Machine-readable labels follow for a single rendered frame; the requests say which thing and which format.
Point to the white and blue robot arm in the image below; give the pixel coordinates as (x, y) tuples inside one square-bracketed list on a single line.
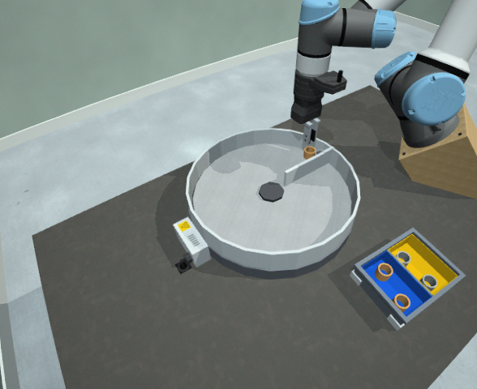
[(428, 87)]

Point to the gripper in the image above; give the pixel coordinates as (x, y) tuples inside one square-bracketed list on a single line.
[(310, 84)]

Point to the bronze bushing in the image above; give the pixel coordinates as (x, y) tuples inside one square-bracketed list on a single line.
[(405, 301), (307, 153), (385, 267)]

